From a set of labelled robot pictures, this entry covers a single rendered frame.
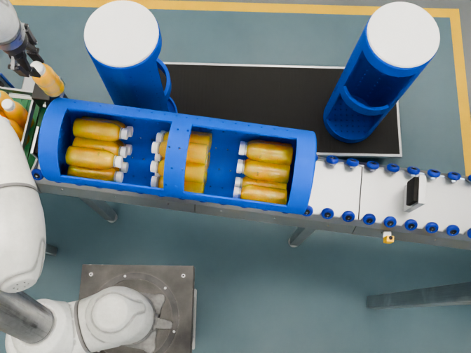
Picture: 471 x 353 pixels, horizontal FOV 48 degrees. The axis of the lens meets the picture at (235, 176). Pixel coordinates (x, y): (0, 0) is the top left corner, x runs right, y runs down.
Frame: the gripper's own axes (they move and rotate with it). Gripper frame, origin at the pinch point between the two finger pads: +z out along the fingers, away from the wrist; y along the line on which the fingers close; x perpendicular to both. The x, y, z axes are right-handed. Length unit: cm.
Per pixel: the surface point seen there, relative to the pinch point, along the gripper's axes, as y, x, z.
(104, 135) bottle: -11.8, -17.9, 27.0
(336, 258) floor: -36, -128, 131
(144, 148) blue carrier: -11, -30, 42
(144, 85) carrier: 17, -23, 57
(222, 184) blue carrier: -20, -60, 39
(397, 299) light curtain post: -51, -144, 79
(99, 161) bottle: -21.2, -18.6, 24.5
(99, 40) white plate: 25.9, -6.6, 39.4
